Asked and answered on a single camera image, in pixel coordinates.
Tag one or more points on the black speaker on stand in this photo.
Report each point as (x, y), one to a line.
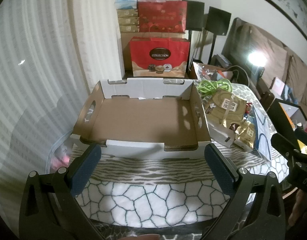
(218, 20)
(196, 15)

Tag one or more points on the black open shelf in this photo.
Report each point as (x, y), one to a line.
(281, 115)

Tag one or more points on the red floral gift bag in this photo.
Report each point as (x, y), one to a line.
(163, 17)

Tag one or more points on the pink cloth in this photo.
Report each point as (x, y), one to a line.
(62, 158)

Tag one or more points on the bright lamp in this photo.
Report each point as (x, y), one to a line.
(256, 58)

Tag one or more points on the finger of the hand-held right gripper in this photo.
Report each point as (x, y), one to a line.
(281, 143)

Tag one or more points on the clear plastic bag of parts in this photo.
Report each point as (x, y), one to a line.
(206, 73)

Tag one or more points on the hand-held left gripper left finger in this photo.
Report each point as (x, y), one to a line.
(86, 170)

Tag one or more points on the small gold snack packet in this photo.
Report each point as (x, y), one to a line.
(247, 135)

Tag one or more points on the clear plastic storage bin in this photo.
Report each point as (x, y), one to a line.
(53, 145)

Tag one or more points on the red Collection gift bag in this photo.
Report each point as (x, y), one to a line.
(143, 60)

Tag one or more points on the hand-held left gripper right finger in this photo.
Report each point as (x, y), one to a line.
(218, 170)

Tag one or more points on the blue tissue box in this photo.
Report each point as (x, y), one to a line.
(126, 2)

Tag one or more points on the cardboard tray box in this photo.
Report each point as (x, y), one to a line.
(143, 120)

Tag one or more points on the white striped curtain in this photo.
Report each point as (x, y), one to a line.
(43, 55)

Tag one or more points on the dark wooden side table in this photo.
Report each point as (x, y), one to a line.
(127, 75)

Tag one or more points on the brown sofa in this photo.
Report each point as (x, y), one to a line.
(268, 45)

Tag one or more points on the grey white patterned blanket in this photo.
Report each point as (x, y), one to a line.
(143, 200)

